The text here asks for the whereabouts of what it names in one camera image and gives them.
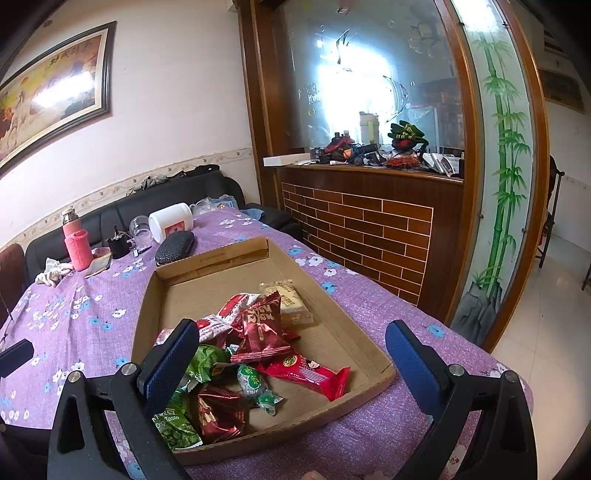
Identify black sofa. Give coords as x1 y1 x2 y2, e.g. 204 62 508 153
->
25 173 301 282

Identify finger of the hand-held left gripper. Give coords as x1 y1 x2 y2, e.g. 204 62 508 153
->
0 339 34 379

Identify small framed wall picture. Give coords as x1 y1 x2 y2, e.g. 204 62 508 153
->
537 66 588 114

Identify green pea snack packet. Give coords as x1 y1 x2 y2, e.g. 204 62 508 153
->
151 401 205 452

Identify red and white snack packet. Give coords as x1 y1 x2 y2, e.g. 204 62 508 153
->
198 292 262 343

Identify dark red foil snack packet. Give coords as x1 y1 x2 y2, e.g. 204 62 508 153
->
198 384 251 445
230 291 302 366

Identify white flat box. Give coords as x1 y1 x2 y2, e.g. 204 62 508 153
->
262 154 308 168

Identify dark wooden chair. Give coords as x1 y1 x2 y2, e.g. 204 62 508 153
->
537 154 567 269

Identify dark clothing on sofa back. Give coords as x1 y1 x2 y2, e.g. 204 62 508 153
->
126 163 222 192

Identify pink thermos bottle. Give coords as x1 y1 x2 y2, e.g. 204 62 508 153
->
61 208 93 272

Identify beige cracker packet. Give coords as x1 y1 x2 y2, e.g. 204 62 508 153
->
259 280 315 327

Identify black glasses case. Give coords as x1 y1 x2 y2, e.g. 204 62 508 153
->
154 230 197 267

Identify white plastic jar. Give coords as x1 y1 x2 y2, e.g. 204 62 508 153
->
148 202 195 244

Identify clear plastic bag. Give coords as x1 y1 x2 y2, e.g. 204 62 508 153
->
191 194 246 216

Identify bamboo print glass panel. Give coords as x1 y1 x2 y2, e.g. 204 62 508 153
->
449 0 539 348

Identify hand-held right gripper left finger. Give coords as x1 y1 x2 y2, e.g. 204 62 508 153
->
46 318 200 480

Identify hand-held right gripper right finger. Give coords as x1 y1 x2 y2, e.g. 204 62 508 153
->
385 319 539 480

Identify frosted glass partition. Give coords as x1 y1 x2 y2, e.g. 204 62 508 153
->
270 0 467 160

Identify cardboard box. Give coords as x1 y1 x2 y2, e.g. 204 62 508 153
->
131 237 397 466

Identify green and black gloves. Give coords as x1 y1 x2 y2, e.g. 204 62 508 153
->
387 120 428 145

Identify folded paper notes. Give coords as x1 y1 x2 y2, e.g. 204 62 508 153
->
84 247 114 278

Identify brown armchair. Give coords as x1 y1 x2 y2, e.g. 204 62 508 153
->
0 243 27 325

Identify framed painting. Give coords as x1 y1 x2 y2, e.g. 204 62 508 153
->
0 21 116 179

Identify black cup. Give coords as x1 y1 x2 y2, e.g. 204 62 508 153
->
106 225 136 261

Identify white and green kettle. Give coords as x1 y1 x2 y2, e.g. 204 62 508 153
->
359 111 381 147

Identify green candy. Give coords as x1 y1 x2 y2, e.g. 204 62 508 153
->
236 364 284 417

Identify red packet with gold-green label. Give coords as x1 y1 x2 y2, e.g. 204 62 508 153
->
255 354 352 402

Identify white crumpled cloth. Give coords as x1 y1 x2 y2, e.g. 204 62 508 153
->
36 257 75 288

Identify clutter of tools on counter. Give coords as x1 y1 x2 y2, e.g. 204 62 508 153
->
308 130 465 178

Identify brick-pattern wooden counter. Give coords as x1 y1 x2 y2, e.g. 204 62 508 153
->
276 163 465 325

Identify clear glass cup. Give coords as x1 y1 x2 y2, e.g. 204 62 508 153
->
128 213 154 248

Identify purple floral tablecloth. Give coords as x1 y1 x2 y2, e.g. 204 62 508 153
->
0 205 534 480

